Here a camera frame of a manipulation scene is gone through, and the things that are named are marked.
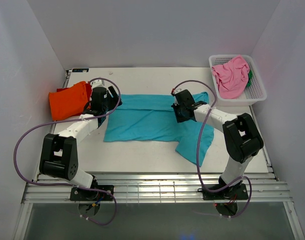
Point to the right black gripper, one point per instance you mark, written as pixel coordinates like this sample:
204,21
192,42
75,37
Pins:
180,119

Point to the green t shirt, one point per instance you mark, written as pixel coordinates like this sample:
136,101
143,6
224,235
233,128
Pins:
250,75

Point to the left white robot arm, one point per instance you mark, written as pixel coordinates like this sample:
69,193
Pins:
59,155

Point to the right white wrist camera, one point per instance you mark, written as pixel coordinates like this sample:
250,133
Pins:
176,91

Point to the folded orange t shirt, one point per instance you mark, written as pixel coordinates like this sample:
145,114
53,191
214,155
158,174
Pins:
69,102

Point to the folded red t shirt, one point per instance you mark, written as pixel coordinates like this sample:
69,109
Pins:
87,86

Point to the turquoise t shirt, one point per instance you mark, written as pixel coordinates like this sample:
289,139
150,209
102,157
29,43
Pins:
150,117

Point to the pink t shirt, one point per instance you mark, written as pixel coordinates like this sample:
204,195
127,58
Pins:
231,77

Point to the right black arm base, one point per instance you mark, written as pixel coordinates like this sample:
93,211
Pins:
236,192

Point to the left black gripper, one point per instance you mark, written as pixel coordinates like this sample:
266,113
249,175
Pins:
117,99

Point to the white plastic basket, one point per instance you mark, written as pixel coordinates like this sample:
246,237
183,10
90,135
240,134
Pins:
256,92

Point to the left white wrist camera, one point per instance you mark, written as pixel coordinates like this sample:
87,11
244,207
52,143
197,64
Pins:
97,83

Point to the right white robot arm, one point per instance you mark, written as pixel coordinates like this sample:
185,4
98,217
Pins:
241,136

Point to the blue table label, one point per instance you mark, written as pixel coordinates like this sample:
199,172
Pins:
80,70

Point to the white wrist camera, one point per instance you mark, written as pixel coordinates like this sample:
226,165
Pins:
176,91
97,83

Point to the aluminium front rail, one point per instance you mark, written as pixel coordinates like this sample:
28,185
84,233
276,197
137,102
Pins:
156,189

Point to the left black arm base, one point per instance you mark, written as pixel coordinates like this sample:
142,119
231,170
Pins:
82,195

